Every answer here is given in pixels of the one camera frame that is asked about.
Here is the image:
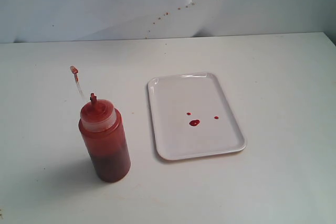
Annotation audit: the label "red sauce squeeze bottle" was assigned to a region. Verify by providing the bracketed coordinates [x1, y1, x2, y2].
[69, 65, 132, 183]

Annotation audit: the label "red sauce drops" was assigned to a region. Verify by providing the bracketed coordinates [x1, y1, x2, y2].
[186, 112, 219, 126]

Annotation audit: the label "white rectangular plastic tray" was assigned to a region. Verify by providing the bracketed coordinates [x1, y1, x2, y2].
[147, 72, 247, 161]

